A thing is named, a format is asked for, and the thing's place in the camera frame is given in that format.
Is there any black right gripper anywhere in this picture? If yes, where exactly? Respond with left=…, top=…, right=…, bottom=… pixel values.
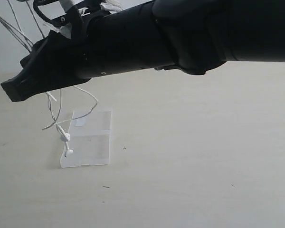
left=0, top=30, right=110, bottom=103

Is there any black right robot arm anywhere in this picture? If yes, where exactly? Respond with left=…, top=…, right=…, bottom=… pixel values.
left=1, top=0, right=285, bottom=102

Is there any clear plastic storage box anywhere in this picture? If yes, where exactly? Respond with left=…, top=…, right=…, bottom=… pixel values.
left=60, top=109, right=112, bottom=168

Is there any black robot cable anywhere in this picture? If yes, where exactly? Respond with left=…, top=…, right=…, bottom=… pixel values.
left=32, top=0, right=74, bottom=27

